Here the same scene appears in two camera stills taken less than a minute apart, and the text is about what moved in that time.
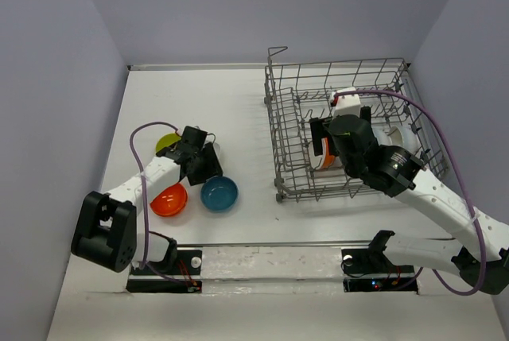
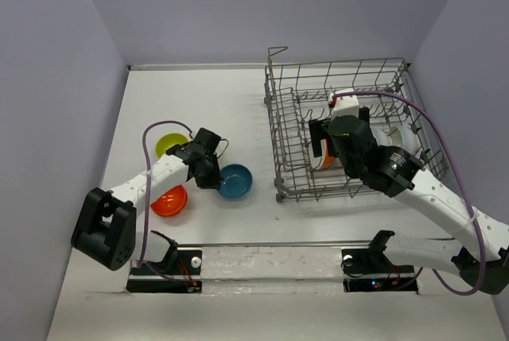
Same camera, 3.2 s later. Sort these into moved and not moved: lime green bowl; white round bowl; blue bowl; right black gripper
Moved: blue bowl
Not moved: white round bowl; lime green bowl; right black gripper
